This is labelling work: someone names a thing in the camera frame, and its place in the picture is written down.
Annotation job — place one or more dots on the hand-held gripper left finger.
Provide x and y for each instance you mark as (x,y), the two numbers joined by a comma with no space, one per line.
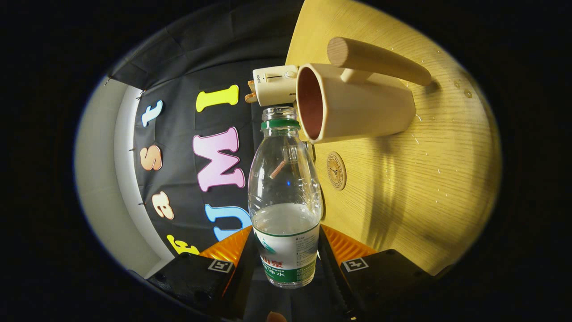
(192,279)

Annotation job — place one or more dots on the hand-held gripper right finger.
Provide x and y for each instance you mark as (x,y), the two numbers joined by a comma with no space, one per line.
(333,273)

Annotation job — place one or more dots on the clear plastic bottle green label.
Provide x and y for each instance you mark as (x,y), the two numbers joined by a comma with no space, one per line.
(286,223)

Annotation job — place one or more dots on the round cork coaster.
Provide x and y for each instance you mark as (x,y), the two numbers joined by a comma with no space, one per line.
(336,171)

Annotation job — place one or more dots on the wooden table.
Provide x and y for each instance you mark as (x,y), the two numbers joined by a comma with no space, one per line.
(424,170)

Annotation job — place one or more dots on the toast bread slice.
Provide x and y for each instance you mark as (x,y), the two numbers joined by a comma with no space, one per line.
(250,95)

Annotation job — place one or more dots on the cream toaster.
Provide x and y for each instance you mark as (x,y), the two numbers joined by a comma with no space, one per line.
(275,87)

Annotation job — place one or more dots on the black backdrop cloth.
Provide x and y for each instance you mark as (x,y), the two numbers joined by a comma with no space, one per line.
(178,58)

